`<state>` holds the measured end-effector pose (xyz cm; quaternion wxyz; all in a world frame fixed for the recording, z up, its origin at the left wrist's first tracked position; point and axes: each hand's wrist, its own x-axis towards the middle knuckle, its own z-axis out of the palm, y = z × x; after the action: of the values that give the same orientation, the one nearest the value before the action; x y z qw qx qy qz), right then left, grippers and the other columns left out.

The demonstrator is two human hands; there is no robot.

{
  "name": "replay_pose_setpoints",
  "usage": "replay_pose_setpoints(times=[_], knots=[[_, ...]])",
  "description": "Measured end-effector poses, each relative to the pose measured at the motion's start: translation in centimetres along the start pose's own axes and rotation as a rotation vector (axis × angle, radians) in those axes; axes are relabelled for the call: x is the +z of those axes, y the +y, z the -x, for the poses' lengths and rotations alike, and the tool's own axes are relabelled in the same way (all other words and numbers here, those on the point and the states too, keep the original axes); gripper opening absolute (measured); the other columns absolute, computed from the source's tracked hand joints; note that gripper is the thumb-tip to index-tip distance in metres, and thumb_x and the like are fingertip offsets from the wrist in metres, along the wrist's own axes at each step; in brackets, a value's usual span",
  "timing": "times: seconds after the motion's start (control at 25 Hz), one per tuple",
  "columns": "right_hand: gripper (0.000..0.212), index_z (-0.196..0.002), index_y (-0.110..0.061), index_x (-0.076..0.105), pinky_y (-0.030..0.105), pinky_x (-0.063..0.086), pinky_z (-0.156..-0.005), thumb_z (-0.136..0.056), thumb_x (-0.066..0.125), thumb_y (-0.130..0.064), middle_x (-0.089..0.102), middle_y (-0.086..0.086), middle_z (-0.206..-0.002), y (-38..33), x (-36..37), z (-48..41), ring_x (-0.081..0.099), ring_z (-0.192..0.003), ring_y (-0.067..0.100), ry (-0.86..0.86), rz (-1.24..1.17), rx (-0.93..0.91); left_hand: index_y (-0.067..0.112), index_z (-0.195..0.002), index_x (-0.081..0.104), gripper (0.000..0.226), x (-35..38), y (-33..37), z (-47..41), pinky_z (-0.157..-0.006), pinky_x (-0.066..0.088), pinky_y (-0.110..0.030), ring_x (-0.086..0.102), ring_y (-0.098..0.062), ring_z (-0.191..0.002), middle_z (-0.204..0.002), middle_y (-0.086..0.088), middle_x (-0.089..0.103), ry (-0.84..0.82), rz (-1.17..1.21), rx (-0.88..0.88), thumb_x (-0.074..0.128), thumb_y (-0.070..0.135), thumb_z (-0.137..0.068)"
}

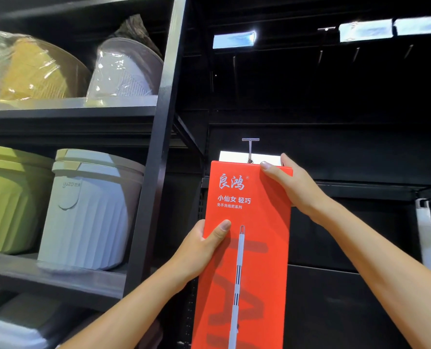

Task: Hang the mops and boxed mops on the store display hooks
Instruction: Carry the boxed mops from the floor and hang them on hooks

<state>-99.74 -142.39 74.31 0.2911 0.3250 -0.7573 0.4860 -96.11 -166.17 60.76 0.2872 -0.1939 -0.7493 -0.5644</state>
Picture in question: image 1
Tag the red mop box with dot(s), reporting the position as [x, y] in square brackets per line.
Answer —
[259, 228]

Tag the white lidded container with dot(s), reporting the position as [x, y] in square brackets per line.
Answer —
[22, 330]

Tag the white ribbed bucket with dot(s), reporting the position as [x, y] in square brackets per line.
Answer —
[92, 214]

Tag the yellow wrapped salad spinner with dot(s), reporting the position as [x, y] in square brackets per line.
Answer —
[30, 69]

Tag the white mop head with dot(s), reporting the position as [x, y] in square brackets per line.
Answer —
[426, 239]

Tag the white wrapped salad spinner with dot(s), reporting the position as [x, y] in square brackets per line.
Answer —
[124, 69]

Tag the person's left thumb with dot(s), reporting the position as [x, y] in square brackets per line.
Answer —
[218, 231]

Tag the clear price label holder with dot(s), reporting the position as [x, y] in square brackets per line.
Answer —
[364, 30]
[422, 25]
[233, 39]

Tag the person's left hand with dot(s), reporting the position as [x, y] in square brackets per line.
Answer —
[192, 252]

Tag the person's right forearm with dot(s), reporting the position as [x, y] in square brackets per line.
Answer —
[379, 265]

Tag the green ribbed bucket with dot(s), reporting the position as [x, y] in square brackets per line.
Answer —
[12, 203]

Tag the person's left forearm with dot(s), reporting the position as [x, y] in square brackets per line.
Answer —
[135, 312]

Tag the metal display hook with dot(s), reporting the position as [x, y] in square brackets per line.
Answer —
[325, 29]
[250, 148]

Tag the black display rack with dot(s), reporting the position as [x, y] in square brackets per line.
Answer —
[346, 105]

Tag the dark grey shelf rack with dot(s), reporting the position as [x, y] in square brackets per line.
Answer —
[157, 178]

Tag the person's right thumb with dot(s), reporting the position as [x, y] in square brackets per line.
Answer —
[273, 171]

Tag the person's right hand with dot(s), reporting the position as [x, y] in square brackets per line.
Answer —
[301, 188]

